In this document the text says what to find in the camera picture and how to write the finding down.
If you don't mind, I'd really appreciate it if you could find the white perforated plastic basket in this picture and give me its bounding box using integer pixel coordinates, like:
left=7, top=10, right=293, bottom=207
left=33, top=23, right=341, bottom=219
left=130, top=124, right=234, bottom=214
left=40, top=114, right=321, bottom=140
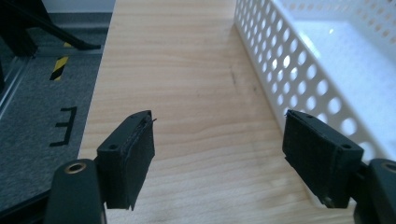
left=233, top=0, right=396, bottom=163

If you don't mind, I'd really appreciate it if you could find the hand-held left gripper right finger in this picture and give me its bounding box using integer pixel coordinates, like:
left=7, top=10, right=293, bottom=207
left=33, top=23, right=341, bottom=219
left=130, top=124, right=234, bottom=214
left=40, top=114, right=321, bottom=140
left=281, top=108, right=365, bottom=209

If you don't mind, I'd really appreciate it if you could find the black metal stand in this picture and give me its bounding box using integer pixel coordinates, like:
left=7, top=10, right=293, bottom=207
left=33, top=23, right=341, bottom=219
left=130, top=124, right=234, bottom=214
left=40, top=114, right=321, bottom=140
left=0, top=0, right=102, bottom=58

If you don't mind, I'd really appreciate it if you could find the black floor tape mark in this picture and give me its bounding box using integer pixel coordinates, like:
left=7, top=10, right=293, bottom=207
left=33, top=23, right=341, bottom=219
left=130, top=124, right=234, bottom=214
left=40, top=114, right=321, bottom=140
left=49, top=105, right=78, bottom=147

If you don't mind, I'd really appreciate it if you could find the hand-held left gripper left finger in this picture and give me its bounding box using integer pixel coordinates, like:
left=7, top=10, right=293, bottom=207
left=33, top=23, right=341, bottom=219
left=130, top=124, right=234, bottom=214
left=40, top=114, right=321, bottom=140
left=96, top=109, right=158, bottom=211

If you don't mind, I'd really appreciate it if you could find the yellow black striped floor tape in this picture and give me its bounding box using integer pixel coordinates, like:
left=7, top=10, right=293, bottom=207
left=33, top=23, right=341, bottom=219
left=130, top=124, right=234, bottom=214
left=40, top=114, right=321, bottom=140
left=49, top=42, right=73, bottom=82

